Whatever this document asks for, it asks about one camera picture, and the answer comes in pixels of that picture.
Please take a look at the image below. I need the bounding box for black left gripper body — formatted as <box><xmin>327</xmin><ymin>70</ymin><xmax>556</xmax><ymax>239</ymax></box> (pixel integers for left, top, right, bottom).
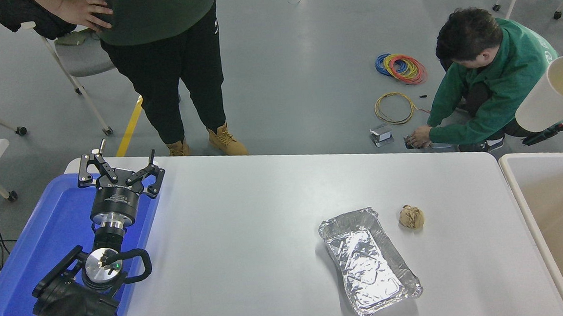
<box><xmin>89</xmin><ymin>179</ymin><xmax>145</xmax><ymax>224</ymax></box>

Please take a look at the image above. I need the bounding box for white paper cup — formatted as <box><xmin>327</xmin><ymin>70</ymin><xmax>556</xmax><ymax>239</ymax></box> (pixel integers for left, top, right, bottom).
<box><xmin>511</xmin><ymin>56</ymin><xmax>563</xmax><ymax>134</ymax></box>

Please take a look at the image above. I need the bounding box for standing person's right hand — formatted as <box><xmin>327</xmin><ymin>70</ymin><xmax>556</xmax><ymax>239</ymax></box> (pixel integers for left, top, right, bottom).
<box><xmin>58</xmin><ymin>0</ymin><xmax>115</xmax><ymax>34</ymax></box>

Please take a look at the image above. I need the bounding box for crouching person's left hand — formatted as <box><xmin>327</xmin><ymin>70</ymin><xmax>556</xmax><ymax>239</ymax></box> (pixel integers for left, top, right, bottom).
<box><xmin>410</xmin><ymin>133</ymin><xmax>433</xmax><ymax>150</ymax></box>

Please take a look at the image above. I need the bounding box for black and red power tool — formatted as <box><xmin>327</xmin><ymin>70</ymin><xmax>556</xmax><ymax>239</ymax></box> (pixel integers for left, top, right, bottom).
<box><xmin>522</xmin><ymin>122</ymin><xmax>563</xmax><ymax>147</ymax></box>

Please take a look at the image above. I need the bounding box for blue plastic tray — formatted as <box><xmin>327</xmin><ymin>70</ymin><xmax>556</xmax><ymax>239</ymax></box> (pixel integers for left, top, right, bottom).
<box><xmin>0</xmin><ymin>168</ymin><xmax>168</xmax><ymax>316</ymax></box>

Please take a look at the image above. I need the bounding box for crouching person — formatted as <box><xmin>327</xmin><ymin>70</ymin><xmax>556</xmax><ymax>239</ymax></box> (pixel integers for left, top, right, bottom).
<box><xmin>401</xmin><ymin>2</ymin><xmax>563</xmax><ymax>157</ymax></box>

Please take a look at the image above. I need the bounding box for standing person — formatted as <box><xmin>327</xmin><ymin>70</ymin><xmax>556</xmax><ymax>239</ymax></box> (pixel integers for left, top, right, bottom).
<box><xmin>32</xmin><ymin>0</ymin><xmax>250</xmax><ymax>168</ymax></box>

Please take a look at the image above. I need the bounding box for black jacket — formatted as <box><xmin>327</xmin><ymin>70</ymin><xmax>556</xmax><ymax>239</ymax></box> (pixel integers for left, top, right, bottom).
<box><xmin>0</xmin><ymin>0</ymin><xmax>81</xmax><ymax>43</ymax></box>

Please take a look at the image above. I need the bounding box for small silver box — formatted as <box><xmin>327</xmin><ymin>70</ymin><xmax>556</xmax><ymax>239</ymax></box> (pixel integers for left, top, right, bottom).
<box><xmin>369</xmin><ymin>124</ymin><xmax>395</xmax><ymax>148</ymax></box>

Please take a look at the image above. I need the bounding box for crumpled tan paper ball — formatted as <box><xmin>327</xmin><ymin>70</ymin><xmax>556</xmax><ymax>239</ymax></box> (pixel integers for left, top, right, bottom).
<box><xmin>398</xmin><ymin>204</ymin><xmax>425</xmax><ymax>230</ymax></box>

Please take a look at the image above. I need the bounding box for silver foil tray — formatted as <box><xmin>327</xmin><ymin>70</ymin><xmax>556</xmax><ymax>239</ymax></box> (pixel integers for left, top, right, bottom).
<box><xmin>317</xmin><ymin>204</ymin><xmax>425</xmax><ymax>316</ymax></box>

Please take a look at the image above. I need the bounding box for grey chair white frame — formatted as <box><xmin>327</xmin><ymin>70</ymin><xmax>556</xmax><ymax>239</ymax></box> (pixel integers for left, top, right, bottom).
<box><xmin>21</xmin><ymin>12</ymin><xmax>183</xmax><ymax>141</ymax></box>

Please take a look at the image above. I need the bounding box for red and yellow wire coil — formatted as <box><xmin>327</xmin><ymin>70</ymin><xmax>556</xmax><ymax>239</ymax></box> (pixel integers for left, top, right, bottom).
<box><xmin>383</xmin><ymin>52</ymin><xmax>428</xmax><ymax>87</ymax></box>

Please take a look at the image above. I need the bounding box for blue wire coil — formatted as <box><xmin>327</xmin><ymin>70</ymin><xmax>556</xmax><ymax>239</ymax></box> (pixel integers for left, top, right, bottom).
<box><xmin>374</xmin><ymin>52</ymin><xmax>404</xmax><ymax>78</ymax></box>

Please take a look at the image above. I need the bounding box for large yellow wire coil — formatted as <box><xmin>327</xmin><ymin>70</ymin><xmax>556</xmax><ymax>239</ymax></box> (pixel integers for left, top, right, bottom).
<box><xmin>373</xmin><ymin>91</ymin><xmax>419</xmax><ymax>127</ymax></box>

